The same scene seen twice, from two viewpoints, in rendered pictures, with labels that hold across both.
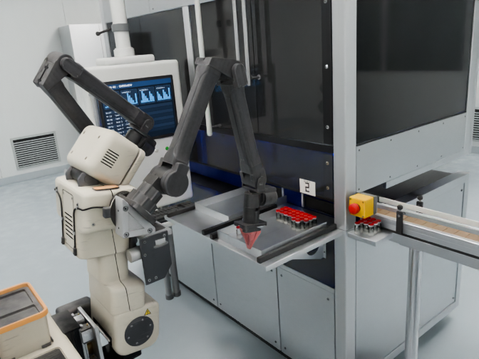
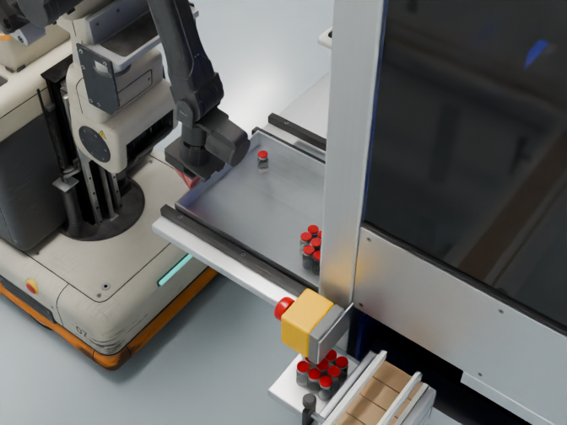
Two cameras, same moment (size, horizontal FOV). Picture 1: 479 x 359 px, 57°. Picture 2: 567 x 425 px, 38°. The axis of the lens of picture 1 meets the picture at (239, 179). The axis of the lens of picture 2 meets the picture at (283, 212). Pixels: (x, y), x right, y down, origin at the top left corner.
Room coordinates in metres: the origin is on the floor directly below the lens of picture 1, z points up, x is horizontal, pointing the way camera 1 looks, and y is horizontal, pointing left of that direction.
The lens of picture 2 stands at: (1.29, -1.15, 2.06)
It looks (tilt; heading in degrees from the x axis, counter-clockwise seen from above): 48 degrees down; 74
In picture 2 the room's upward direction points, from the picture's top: straight up
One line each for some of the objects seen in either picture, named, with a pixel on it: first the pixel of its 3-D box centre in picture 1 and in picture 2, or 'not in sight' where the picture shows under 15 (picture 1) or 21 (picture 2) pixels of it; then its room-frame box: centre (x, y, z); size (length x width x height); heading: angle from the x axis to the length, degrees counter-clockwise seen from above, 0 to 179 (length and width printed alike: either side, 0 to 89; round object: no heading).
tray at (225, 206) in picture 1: (240, 202); not in sight; (1.93, 0.00, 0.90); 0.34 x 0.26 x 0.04; 127
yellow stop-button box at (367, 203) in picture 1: (362, 205); (310, 325); (1.53, -0.45, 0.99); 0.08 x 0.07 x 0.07; 127
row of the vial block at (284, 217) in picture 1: (291, 220); (332, 231); (1.66, -0.20, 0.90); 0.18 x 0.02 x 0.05; 37
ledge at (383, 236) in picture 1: (372, 233); (324, 387); (1.55, -0.49, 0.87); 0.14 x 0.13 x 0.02; 127
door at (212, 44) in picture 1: (222, 66); not in sight; (2.15, 0.04, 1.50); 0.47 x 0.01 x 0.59; 37
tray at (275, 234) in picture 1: (271, 230); (285, 207); (1.59, -0.11, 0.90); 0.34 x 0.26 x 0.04; 127
